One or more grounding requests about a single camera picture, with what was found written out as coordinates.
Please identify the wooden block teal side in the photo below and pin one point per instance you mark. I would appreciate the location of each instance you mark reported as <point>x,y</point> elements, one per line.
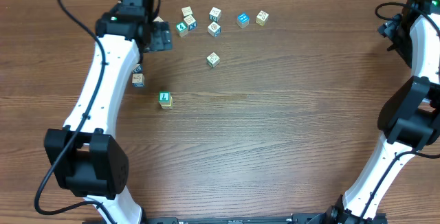
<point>215,14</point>

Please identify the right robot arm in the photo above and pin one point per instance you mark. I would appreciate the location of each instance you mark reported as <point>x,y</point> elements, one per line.
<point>407,122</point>

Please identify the wooden block green edge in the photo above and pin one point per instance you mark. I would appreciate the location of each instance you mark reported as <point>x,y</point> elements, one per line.
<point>213,60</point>

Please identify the green letter L block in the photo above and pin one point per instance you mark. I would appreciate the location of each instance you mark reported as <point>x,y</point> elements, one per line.
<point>164,96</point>

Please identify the plain wooden block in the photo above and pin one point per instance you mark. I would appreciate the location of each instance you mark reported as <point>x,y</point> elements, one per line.
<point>187,11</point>

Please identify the wooden block blue X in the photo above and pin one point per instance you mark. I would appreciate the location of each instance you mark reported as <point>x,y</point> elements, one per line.
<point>190,22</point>

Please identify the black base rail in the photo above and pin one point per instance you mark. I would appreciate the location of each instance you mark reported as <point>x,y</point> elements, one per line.
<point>293,219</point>

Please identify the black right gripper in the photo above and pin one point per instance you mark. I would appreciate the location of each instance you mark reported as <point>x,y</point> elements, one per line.
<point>390,30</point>

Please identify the yellow letter S block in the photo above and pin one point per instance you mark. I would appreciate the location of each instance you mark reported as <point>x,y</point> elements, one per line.
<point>167,105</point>

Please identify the blue top block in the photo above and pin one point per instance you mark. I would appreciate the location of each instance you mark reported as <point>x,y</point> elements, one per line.
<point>243,20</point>

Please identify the green number 4 block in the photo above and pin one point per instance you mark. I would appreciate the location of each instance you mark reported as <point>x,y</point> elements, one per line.
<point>182,29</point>

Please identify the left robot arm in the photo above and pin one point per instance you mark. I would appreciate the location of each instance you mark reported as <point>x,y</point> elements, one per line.
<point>84,155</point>

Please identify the wooden block blue side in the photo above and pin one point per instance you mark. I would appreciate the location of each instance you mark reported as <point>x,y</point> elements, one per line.
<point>214,29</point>

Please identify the wooden block red side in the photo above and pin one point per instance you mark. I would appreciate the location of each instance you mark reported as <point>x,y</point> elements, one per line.
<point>158,19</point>

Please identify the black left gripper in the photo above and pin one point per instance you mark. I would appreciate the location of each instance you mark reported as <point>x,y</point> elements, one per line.
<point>160,36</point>

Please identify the wooden block blue base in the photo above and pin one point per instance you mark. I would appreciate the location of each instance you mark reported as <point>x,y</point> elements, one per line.
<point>138,80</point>

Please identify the wooden block yellow side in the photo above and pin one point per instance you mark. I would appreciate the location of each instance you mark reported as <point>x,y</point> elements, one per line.
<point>262,18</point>

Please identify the wooden block blue corner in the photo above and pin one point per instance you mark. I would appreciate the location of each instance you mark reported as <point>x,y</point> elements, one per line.
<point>137,69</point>

